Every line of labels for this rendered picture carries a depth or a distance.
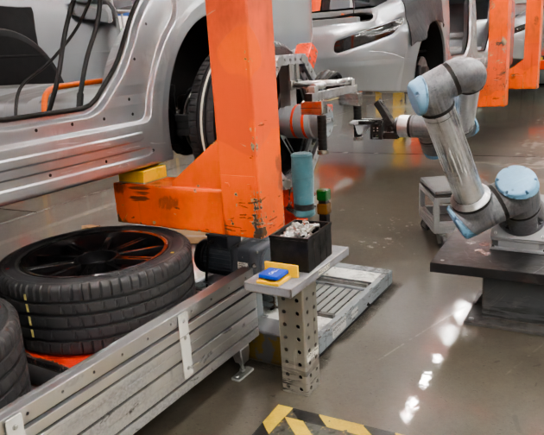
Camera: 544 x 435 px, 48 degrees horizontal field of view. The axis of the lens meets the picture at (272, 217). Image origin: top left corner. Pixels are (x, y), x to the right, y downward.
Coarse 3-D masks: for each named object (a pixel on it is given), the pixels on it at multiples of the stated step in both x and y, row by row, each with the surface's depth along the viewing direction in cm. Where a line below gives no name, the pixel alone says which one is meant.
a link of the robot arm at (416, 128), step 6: (408, 120) 242; (414, 120) 241; (420, 120) 240; (408, 126) 242; (414, 126) 240; (420, 126) 239; (426, 126) 238; (408, 132) 243; (414, 132) 241; (420, 132) 240; (426, 132) 239; (420, 138) 244; (426, 138) 242
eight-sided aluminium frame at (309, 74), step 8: (280, 56) 238; (288, 56) 243; (296, 56) 249; (304, 56) 254; (280, 64) 238; (304, 64) 255; (304, 72) 264; (312, 72) 262; (304, 80) 265; (312, 144) 276; (312, 152) 272; (288, 176) 260; (288, 184) 252
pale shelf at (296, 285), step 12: (336, 252) 211; (348, 252) 216; (324, 264) 200; (252, 276) 193; (300, 276) 191; (312, 276) 193; (252, 288) 188; (264, 288) 186; (276, 288) 183; (288, 288) 182; (300, 288) 187
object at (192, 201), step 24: (216, 144) 209; (192, 168) 218; (216, 168) 212; (120, 192) 236; (144, 192) 230; (168, 192) 223; (192, 192) 218; (216, 192) 212; (120, 216) 240; (144, 216) 233; (168, 216) 226; (192, 216) 220; (216, 216) 215
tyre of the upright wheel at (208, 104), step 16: (288, 48) 260; (208, 64) 242; (208, 80) 238; (192, 96) 240; (208, 96) 236; (304, 96) 275; (192, 112) 240; (208, 112) 235; (192, 128) 240; (208, 128) 236; (192, 144) 243; (208, 144) 239; (304, 144) 279
